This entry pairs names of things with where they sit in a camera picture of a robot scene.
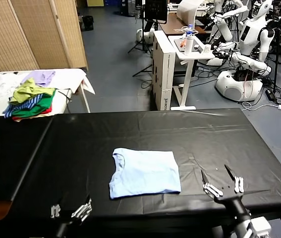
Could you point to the white standing desk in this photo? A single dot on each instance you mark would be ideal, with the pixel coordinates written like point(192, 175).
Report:
point(188, 74)

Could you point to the lavender garment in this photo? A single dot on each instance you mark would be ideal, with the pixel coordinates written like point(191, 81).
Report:
point(41, 78)

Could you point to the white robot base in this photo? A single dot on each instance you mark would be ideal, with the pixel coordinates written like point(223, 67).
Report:
point(144, 36)

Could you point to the white humanoid robot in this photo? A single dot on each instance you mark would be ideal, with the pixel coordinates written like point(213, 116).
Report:
point(224, 29)
point(235, 86)

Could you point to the blue storage crates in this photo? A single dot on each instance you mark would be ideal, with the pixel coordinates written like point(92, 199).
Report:
point(112, 2)

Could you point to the black waste bin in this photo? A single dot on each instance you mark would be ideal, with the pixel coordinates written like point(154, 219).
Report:
point(88, 23)

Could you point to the light blue t-shirt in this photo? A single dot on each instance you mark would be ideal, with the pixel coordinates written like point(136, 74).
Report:
point(145, 173)

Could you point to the black tripod stand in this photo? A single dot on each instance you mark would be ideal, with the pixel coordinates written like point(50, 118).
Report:
point(143, 37)

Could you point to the red garment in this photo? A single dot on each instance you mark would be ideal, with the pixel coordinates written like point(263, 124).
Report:
point(47, 111)

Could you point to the small orange object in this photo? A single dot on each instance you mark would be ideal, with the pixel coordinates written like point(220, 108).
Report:
point(183, 43)

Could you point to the clear water bottle blue cap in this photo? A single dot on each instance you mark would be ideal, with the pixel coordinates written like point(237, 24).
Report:
point(189, 30)

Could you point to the white tumbler bottle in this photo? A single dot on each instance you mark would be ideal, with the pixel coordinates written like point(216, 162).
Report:
point(189, 47)

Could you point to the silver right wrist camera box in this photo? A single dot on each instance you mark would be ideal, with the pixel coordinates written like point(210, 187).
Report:
point(261, 226)

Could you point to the cream draped cloth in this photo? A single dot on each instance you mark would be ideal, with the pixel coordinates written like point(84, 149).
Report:
point(69, 79)

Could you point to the white paper cup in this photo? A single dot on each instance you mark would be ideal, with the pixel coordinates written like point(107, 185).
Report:
point(207, 49)

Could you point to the bamboo folding screen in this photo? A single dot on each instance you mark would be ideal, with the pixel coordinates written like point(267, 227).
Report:
point(31, 32)

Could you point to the brown desk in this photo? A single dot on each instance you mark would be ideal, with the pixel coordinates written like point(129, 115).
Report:
point(171, 23)

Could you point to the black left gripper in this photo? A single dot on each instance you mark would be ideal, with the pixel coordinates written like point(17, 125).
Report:
point(71, 230)

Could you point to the lime green garment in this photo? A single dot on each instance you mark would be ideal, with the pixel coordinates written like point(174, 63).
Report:
point(26, 93)

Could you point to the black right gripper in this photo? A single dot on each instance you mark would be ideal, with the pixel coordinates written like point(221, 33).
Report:
point(237, 205)

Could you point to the cream folded garment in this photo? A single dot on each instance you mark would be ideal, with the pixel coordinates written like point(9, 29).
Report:
point(26, 119)

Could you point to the black monitor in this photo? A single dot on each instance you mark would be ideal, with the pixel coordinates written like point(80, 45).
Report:
point(156, 10)

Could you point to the blue striped garment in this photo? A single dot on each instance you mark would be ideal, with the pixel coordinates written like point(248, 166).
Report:
point(26, 105)

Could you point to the black plastic table cover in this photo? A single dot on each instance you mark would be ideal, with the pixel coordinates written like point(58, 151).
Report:
point(130, 131)

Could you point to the tall white cardboard box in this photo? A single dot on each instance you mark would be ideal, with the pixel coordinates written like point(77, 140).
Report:
point(167, 74)

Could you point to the white curved machine cover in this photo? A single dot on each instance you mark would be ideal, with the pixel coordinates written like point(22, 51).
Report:
point(188, 12)

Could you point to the black power adapter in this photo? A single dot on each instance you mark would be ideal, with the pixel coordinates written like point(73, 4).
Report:
point(270, 94)

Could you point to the small black device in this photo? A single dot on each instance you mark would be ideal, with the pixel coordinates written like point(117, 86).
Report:
point(198, 48)

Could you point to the yellow cabinet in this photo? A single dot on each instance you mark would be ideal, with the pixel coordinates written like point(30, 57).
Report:
point(95, 2)

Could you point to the black pole stand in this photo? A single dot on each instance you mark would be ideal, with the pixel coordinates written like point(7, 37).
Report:
point(277, 62)

